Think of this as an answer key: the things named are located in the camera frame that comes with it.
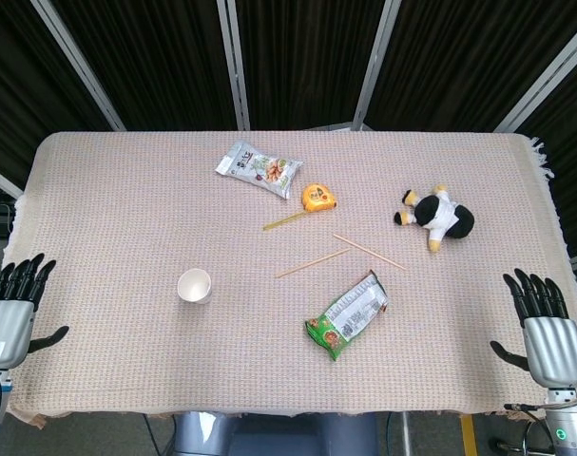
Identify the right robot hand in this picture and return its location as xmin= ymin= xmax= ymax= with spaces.
xmin=489 ymin=268 xmax=577 ymax=389

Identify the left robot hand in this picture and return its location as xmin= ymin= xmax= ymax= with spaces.
xmin=0 ymin=253 xmax=71 ymax=371

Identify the white paper cup blue flower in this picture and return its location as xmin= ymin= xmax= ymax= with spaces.
xmin=176 ymin=268 xmax=213 ymax=306

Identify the beige woven tablecloth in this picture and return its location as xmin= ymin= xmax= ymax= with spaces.
xmin=2 ymin=131 xmax=577 ymax=425

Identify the black white plush cow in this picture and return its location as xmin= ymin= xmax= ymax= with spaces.
xmin=394 ymin=183 xmax=476 ymax=254

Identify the black pleated curtain panel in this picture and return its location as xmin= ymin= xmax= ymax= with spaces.
xmin=518 ymin=70 xmax=577 ymax=257
xmin=363 ymin=0 xmax=577 ymax=132
xmin=0 ymin=0 xmax=114 ymax=191
xmin=234 ymin=0 xmax=389 ymax=130
xmin=49 ymin=0 xmax=237 ymax=132

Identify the green snack bag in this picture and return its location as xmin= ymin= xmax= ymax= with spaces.
xmin=304 ymin=270 xmax=390 ymax=363

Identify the wooden chopstick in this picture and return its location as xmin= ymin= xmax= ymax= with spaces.
xmin=333 ymin=233 xmax=407 ymax=272
xmin=275 ymin=248 xmax=352 ymax=279

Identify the yellow tape measure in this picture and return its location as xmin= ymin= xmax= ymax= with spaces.
xmin=262 ymin=183 xmax=339 ymax=233

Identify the grey robot torso base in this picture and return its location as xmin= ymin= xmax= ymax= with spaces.
xmin=172 ymin=410 xmax=380 ymax=456

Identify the white snack bag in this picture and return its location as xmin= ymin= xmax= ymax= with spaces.
xmin=215 ymin=140 xmax=304 ymax=200

